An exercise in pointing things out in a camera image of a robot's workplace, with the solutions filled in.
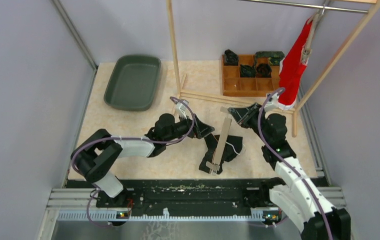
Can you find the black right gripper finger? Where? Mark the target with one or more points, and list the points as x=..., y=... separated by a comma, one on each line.
x=240, y=112
x=242, y=120

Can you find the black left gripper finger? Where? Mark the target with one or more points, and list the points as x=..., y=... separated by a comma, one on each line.
x=204, y=127
x=204, y=133

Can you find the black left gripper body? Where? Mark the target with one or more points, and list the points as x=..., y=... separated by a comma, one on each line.
x=196, y=124

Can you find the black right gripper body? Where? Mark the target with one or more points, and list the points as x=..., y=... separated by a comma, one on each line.
x=254, y=121

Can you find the black striped garment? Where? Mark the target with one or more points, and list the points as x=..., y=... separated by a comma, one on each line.
x=233, y=147

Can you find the beige clip hanger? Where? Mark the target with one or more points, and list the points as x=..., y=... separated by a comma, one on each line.
x=313, y=20
x=214, y=166

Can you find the red underwear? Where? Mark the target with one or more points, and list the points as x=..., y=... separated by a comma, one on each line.
x=292, y=69

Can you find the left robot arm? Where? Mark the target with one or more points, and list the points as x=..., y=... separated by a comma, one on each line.
x=94, y=158

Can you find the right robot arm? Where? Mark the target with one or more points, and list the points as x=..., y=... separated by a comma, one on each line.
x=292, y=190

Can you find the dark folded sock middle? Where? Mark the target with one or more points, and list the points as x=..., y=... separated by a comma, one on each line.
x=247, y=71

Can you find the dark rolled sock right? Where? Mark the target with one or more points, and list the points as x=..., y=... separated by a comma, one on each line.
x=263, y=70

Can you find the dark folded sock top-left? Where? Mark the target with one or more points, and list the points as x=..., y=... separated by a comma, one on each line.
x=230, y=58

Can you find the camouflage folded cloth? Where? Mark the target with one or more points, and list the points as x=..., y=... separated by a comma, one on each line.
x=273, y=57

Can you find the grey plastic bin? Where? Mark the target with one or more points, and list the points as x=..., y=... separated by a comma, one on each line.
x=133, y=83

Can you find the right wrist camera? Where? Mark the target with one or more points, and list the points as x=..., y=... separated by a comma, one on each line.
x=271, y=104

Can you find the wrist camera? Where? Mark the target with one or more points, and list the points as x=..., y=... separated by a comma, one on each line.
x=180, y=107
x=271, y=104

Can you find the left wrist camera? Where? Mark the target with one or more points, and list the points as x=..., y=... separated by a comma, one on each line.
x=180, y=107

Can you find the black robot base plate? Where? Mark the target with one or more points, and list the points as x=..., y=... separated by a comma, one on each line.
x=196, y=198

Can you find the aluminium front rail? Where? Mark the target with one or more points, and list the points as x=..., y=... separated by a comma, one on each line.
x=80, y=204

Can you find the wooden clothes rack frame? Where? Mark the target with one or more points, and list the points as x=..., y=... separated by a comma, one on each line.
x=375, y=5

